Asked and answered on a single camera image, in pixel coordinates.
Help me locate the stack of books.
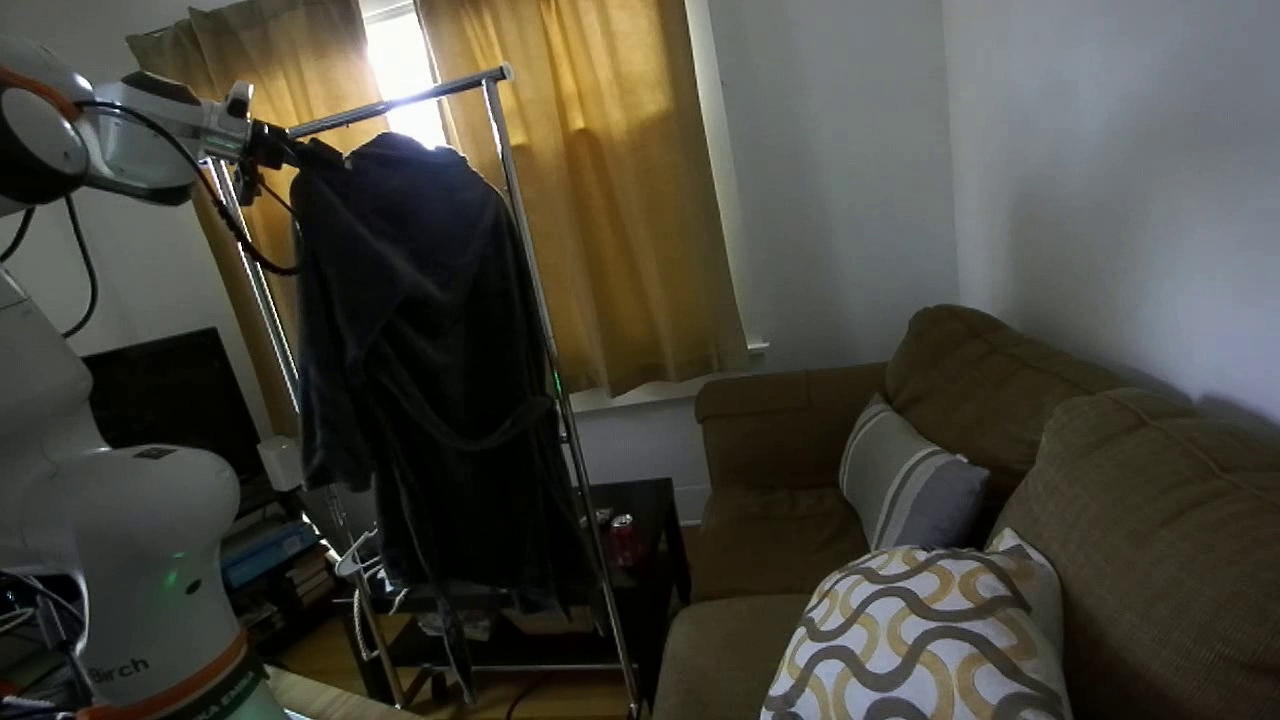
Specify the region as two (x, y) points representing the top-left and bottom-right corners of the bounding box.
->
(215, 510), (340, 630)

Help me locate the black side table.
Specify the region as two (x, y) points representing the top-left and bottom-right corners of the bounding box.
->
(397, 470), (697, 711)

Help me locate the black television screen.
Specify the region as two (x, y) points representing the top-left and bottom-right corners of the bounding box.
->
(76, 323), (280, 518)

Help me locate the metal clothes rack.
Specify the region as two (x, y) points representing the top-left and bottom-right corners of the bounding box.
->
(196, 65), (645, 720)

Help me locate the dark grey robe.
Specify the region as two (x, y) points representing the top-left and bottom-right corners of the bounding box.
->
(287, 126), (593, 612)

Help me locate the bright window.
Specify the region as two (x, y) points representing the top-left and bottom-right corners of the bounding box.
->
(356, 0), (456, 150)

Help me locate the wavy patterned pillow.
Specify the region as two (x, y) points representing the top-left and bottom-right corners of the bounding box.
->
(755, 522), (1081, 720)

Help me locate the small red item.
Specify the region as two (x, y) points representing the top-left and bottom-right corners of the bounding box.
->
(603, 509), (645, 560)

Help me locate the olive brown sofa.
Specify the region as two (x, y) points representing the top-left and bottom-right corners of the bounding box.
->
(647, 299), (1280, 720)

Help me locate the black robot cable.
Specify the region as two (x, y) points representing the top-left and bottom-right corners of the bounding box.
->
(0, 156), (307, 342)

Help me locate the grey striped pillow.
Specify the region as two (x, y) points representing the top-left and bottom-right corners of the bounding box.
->
(838, 389), (995, 555)

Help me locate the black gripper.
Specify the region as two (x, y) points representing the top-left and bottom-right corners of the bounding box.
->
(238, 121), (346, 171)

